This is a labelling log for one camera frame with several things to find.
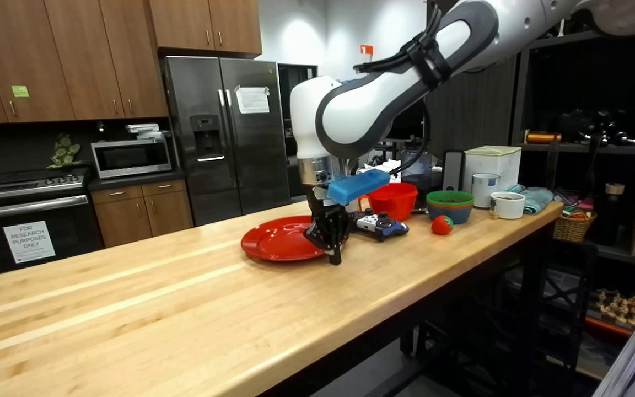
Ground red toy tomato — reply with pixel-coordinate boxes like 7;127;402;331
431;214;454;239

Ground white box container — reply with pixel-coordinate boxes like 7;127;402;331
463;144;524;195

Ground wooden base cabinet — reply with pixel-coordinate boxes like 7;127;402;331
89;178;196;250

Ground white printed mug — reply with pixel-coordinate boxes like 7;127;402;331
470;171;499;209

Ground black shelf rack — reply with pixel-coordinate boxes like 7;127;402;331
397;138;635;392

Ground wooden wall cabinets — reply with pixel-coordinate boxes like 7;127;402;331
0;0;266;127

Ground red bowl with handle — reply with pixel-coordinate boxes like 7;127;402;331
367;181;421;224

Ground small white cup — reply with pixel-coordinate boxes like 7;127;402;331
491;189;528;222

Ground wicker basket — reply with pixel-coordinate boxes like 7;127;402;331
551;212;597;245

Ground green potted plant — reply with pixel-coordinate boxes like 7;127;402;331
44;133;84;171

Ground dark grey curtain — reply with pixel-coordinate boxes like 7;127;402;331
423;57;521;163

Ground white paper sign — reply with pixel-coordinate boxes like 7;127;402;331
0;218;57;266

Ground silver microwave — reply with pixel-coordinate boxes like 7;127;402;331
89;137;176;183

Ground black oven range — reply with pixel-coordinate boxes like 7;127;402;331
0;167;104;284

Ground blue and white toy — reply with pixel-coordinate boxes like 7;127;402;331
352;209;411;243

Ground stainless steel refrigerator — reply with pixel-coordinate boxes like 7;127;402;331
160;52;302;228

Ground teal cloth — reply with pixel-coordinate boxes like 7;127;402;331
510;185;557;215

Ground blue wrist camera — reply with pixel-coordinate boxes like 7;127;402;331
324;167;394;208

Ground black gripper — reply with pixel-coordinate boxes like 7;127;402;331
302;185;355;266

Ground red plate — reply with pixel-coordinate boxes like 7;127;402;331
238;214;332;265

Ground white paper sheet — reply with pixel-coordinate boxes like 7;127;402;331
234;85;271;116

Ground pile of wooden toys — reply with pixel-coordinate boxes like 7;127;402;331
588;289;635;333

